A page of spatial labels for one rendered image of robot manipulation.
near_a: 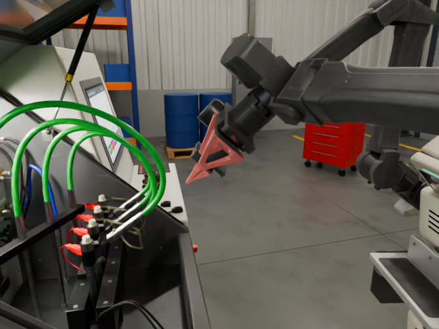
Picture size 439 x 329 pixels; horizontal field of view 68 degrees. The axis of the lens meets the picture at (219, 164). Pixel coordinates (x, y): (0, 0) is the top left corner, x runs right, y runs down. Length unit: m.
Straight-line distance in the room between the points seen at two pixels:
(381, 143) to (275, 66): 0.48
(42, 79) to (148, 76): 6.14
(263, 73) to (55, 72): 0.73
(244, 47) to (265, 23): 7.35
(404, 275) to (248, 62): 0.62
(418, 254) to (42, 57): 1.10
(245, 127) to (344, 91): 0.19
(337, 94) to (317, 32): 8.03
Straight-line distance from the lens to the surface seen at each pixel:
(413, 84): 0.35
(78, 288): 0.91
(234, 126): 0.52
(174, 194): 1.38
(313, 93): 0.42
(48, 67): 1.08
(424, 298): 0.83
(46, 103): 0.72
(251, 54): 0.47
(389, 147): 0.91
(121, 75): 5.96
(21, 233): 0.91
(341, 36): 0.84
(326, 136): 4.85
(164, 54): 7.19
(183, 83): 7.29
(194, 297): 0.87
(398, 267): 0.91
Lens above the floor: 1.50
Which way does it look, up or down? 17 degrees down
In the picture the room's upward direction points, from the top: straight up
